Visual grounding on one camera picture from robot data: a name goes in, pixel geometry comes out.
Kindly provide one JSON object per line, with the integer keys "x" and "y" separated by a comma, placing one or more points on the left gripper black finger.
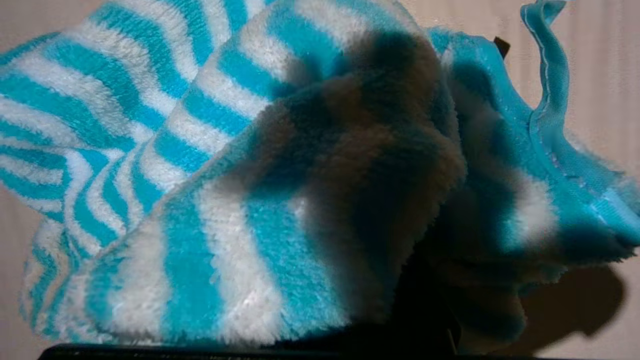
{"x": 425, "y": 310}

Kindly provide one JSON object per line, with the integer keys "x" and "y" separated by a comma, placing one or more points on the turquoise white zigzag cloth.
{"x": 225, "y": 175}

